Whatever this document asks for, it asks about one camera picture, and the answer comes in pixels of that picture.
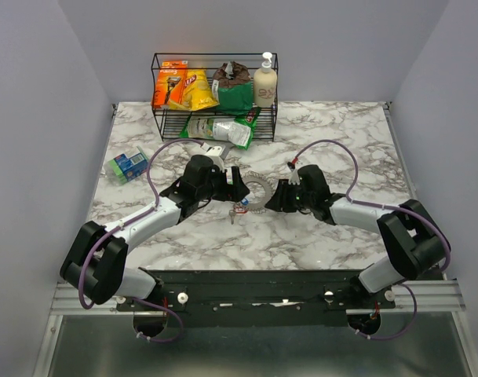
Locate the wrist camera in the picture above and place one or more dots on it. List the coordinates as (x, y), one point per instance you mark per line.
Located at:
(218, 151)
(294, 177)

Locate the green white snack bag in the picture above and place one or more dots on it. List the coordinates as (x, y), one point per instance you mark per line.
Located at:
(237, 130)

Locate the green brown coffee bag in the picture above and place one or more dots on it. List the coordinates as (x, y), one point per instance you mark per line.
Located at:
(232, 87)

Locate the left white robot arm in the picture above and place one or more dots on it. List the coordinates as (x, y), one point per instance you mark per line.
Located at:
(96, 262)

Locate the red key tag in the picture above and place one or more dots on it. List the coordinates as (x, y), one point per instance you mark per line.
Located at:
(239, 209)

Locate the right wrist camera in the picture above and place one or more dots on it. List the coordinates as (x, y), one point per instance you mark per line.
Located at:
(294, 177)

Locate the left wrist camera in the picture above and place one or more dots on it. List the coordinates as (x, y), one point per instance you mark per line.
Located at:
(218, 151)

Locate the silver key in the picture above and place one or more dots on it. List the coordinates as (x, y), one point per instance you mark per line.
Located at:
(232, 214)

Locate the orange razor package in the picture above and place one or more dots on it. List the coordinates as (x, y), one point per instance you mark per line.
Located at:
(169, 85)

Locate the cream lotion pump bottle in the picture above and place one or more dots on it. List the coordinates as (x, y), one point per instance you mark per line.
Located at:
(265, 82)

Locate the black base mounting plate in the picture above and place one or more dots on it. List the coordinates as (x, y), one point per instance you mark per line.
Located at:
(256, 298)

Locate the yellow chips bag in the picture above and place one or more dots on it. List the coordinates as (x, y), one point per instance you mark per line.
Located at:
(196, 93)

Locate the black wire shelf rack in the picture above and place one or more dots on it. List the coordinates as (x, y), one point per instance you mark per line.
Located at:
(171, 122)

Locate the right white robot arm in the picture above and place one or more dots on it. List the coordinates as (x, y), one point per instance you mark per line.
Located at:
(412, 241)

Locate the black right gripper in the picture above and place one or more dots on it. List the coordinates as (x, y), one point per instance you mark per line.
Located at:
(279, 199)

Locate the blue green small box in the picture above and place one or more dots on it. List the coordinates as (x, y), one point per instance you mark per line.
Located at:
(126, 167)

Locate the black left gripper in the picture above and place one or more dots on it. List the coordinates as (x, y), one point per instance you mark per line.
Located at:
(237, 191)

